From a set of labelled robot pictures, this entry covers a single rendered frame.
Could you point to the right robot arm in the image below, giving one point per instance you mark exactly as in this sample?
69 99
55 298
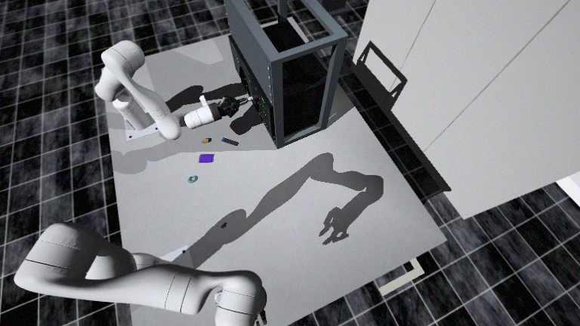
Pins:
66 254

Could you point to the purple flat block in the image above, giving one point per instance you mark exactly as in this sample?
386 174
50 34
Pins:
205 158

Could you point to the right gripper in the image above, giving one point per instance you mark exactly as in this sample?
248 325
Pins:
261 318

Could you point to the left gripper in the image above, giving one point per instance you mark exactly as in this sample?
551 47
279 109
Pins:
226 107

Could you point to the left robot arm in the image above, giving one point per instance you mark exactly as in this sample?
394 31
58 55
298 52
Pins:
116 85

